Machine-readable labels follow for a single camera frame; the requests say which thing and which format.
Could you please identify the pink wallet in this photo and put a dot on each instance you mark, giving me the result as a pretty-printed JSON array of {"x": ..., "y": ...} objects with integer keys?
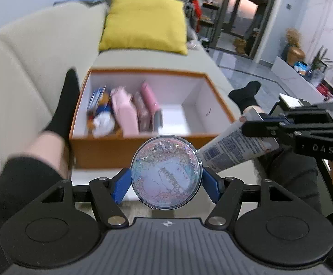
[{"x": 149, "y": 96}]

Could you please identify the black coffee table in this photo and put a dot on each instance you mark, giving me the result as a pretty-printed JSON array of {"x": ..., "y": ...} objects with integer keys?
[{"x": 287, "y": 101}]

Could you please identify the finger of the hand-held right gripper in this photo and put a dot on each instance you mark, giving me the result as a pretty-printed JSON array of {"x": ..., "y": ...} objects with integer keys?
[
  {"x": 304, "y": 119},
  {"x": 264, "y": 129}
]

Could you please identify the beige sofa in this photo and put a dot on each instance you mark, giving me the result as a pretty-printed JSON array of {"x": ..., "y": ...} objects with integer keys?
[{"x": 17, "y": 63}]

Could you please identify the pink fabric pouch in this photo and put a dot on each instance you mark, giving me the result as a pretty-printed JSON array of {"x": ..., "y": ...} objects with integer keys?
[{"x": 124, "y": 111}]

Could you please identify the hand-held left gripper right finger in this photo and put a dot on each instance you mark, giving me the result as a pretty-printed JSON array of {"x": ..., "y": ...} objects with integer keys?
[{"x": 212, "y": 184}]

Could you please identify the dried flowers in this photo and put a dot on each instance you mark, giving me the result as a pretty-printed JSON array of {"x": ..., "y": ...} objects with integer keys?
[{"x": 293, "y": 37}]

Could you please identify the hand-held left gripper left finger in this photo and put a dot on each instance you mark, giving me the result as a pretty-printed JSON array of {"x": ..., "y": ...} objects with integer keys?
[{"x": 122, "y": 184}]

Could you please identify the white low cabinet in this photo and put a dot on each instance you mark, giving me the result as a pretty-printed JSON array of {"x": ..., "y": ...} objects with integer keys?
[{"x": 287, "y": 71}]

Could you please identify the wooden stool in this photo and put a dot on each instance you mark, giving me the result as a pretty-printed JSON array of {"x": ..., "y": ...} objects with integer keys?
[{"x": 240, "y": 45}]

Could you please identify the yellow pillow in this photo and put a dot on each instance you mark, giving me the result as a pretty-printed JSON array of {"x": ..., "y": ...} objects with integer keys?
[{"x": 143, "y": 23}]

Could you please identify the round glitter case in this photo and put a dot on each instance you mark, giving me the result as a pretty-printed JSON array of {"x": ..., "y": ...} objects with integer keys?
[{"x": 166, "y": 174}]

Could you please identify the duck plush toy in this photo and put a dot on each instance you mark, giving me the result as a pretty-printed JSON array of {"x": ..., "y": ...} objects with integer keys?
[{"x": 101, "y": 114}]

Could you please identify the dark framed glass door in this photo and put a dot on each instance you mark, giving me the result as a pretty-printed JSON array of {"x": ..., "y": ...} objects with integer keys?
[{"x": 241, "y": 11}]

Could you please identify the orange cardboard box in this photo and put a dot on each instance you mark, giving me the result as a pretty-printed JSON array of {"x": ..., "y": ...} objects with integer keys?
[{"x": 103, "y": 151}]

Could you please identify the white tube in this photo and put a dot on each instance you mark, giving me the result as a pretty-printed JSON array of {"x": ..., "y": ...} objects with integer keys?
[{"x": 229, "y": 149}]

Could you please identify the gold vase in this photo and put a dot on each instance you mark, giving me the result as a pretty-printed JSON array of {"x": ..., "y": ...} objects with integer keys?
[{"x": 295, "y": 56}]

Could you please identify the red clothing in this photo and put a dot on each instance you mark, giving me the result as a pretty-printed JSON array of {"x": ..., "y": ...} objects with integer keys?
[{"x": 196, "y": 13}]

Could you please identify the black sock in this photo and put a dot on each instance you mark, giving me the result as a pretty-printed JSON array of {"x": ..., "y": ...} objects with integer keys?
[
  {"x": 64, "y": 106},
  {"x": 245, "y": 94}
]

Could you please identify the green plant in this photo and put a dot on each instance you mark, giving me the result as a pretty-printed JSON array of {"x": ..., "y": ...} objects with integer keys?
[{"x": 322, "y": 60}]

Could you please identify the blue snack bag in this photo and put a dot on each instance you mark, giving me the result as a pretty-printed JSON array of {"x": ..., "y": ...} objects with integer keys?
[{"x": 301, "y": 68}]

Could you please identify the black metal rack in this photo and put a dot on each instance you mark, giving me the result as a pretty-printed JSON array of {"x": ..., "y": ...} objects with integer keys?
[{"x": 208, "y": 20}]

